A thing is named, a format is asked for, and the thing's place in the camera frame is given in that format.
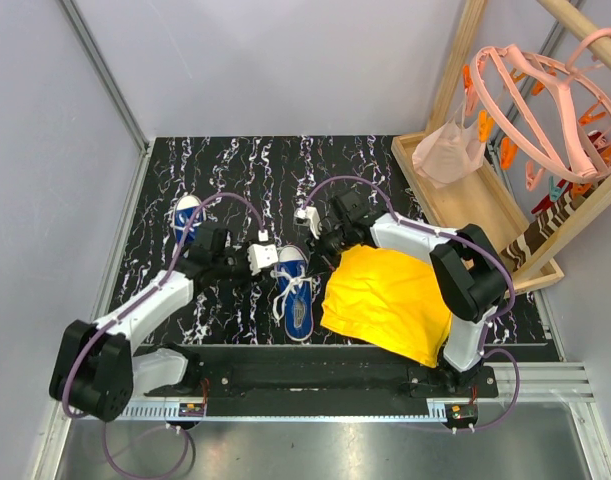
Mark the blue sneaker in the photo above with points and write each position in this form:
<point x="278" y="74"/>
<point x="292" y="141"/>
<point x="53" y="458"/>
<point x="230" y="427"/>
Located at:
<point x="298" y="320"/>
<point x="184" y="222"/>

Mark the black marble pattern mat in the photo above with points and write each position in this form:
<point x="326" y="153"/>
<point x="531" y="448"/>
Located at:
<point x="250" y="181"/>

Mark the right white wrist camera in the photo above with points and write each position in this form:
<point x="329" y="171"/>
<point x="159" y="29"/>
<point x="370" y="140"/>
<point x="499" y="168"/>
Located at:
<point x="309" y="217"/>

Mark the pink mesh bag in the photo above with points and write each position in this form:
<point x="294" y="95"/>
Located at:
<point x="450" y="153"/>

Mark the brown striped cloth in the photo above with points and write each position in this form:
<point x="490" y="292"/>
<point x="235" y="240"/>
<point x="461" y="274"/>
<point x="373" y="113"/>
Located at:
<point x="519" y="251"/>

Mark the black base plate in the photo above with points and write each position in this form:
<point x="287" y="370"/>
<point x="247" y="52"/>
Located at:
<point x="320" y="381"/>

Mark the yellow folded cloth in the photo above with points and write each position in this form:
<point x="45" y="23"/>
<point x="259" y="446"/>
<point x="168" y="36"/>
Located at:
<point x="390" y="300"/>

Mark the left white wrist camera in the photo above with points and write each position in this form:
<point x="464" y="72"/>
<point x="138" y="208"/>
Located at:
<point x="261" y="257"/>

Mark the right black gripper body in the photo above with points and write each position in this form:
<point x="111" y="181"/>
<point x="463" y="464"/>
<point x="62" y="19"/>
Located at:
<point x="331" y="245"/>

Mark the white shoelace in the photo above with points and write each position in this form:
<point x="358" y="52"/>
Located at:
<point x="293" y="283"/>

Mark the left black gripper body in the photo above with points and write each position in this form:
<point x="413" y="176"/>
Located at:
<point x="232" y="266"/>

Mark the pink round clothes hanger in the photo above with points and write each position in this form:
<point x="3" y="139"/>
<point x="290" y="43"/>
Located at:
<point x="548" y="110"/>

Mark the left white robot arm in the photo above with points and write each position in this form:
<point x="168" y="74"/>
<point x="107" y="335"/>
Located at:
<point x="99" y="366"/>

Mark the aluminium corner profile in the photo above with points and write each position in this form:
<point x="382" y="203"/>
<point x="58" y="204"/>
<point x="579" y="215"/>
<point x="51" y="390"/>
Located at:
<point x="90" y="46"/>

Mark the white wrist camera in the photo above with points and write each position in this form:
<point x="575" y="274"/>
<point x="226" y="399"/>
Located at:
<point x="261" y="257"/>
<point x="309" y="217"/>

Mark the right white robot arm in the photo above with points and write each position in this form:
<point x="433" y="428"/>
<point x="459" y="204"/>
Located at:
<point x="470" y="275"/>

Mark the wooden rack frame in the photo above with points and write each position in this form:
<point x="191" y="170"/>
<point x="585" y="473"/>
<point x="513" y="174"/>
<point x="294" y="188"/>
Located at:
<point x="481" y="197"/>

